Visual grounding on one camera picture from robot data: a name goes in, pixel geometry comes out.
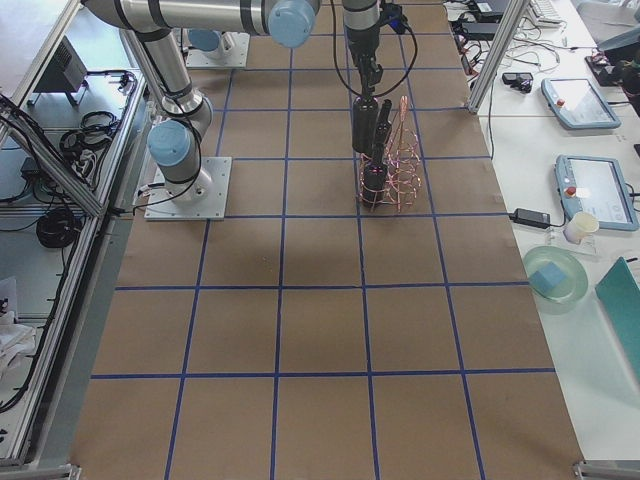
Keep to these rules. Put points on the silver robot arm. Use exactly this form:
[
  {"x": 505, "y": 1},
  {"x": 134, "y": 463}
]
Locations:
[
  {"x": 211, "y": 43},
  {"x": 174, "y": 144}
]

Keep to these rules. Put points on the white crumpled cloth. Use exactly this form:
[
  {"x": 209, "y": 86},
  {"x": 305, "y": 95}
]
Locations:
[{"x": 17, "y": 340}]

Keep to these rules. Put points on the far blue teach pendant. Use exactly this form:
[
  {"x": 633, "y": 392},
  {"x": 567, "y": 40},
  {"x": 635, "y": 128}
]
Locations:
[{"x": 578, "y": 104}]

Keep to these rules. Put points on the black wine bottle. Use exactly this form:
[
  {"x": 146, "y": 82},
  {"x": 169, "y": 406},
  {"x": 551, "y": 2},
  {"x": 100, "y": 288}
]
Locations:
[{"x": 364, "y": 117}]

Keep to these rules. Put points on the near blue teach pendant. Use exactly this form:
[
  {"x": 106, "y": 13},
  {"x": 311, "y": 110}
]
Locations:
[{"x": 596, "y": 186}]

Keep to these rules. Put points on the blue teach pendant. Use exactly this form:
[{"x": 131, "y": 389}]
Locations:
[
  {"x": 578, "y": 104},
  {"x": 596, "y": 186}
]

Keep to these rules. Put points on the black bottle in basket front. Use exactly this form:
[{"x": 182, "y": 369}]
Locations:
[{"x": 374, "y": 177}]

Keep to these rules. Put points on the black power adapter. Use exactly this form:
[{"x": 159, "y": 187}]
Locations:
[{"x": 531, "y": 218}]

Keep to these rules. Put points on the blue foam cube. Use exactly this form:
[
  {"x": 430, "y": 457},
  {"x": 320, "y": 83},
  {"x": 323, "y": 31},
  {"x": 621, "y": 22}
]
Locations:
[{"x": 546, "y": 278}]

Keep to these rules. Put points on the black bottle in basket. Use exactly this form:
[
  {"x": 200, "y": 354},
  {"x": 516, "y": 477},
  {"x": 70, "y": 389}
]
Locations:
[
  {"x": 382, "y": 130},
  {"x": 374, "y": 177}
]

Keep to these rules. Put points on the black power brick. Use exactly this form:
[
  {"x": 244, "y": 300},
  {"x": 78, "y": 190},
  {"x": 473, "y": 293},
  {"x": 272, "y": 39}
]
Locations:
[{"x": 478, "y": 31}]

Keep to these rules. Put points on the copper wire wine basket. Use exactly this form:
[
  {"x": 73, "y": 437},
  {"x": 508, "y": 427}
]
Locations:
[{"x": 403, "y": 181}]

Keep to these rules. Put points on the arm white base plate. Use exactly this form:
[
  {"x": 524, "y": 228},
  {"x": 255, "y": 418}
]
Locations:
[
  {"x": 236, "y": 60},
  {"x": 206, "y": 199}
]

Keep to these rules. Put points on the aluminium frame post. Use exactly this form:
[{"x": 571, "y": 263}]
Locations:
[{"x": 502, "y": 39}]

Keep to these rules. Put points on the white paper cup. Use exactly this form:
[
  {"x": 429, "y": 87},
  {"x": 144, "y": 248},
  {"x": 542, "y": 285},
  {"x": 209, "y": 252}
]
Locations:
[{"x": 581, "y": 225}]

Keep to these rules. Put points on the black bottle in basket rear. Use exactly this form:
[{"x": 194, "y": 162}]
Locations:
[{"x": 382, "y": 130}]

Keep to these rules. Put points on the grey control box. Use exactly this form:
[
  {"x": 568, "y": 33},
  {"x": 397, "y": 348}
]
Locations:
[{"x": 66, "y": 73}]

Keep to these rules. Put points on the power strip with lights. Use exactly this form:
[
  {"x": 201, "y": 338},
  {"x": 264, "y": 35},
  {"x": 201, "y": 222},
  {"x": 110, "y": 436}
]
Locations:
[{"x": 461, "y": 45}]

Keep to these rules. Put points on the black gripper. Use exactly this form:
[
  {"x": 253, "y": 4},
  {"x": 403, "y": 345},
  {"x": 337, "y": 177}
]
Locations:
[{"x": 359, "y": 47}]

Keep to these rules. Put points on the green glass plate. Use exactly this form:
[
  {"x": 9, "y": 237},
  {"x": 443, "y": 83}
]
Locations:
[{"x": 570, "y": 292}]

